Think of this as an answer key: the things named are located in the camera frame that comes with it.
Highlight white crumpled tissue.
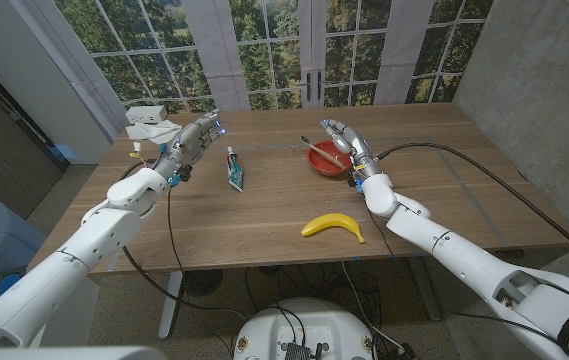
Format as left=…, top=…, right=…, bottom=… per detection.
left=125, top=118, right=184, bottom=146

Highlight white table leg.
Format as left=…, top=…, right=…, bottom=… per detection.
left=157, top=270, right=185, bottom=341

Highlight black floor cable tangle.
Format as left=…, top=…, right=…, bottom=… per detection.
left=243, top=259, right=383, bottom=324

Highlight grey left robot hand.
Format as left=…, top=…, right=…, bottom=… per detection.
left=152, top=109, right=228, bottom=189

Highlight red bowl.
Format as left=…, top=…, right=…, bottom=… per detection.
left=306, top=140, right=354, bottom=178

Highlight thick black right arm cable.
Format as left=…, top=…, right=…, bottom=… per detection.
left=376, top=142, right=569, bottom=276

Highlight printed window backdrop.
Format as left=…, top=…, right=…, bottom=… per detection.
left=53, top=0, right=495, bottom=114

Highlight white power strip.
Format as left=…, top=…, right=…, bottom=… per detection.
left=125, top=104, right=169, bottom=125

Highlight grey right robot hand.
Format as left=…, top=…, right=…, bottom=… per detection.
left=319, top=118, right=384, bottom=194

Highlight black round floor device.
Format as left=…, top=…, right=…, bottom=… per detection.
left=183, top=268, right=224, bottom=299

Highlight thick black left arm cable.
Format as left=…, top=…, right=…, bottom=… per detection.
left=119, top=158, right=249, bottom=321

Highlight white robot torso edge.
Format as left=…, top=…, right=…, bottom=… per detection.
left=0, top=345, right=168, bottom=360

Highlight yellow toy banana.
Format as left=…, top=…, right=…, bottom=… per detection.
left=300, top=212, right=367, bottom=245

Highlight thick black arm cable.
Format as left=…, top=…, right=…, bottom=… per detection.
left=119, top=158, right=249, bottom=321
left=376, top=142, right=569, bottom=276

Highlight wooden toothbrush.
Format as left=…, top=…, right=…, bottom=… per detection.
left=299, top=135, right=348, bottom=171

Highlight thin black left wrist cable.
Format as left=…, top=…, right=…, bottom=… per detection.
left=166, top=185, right=238, bottom=354

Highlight green white toothpaste tube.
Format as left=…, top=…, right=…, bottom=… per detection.
left=226, top=146, right=245, bottom=194

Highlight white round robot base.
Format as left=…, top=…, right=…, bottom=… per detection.
left=233, top=297, right=378, bottom=360

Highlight blue foot pedals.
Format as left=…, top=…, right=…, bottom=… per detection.
left=0, top=267, right=28, bottom=305

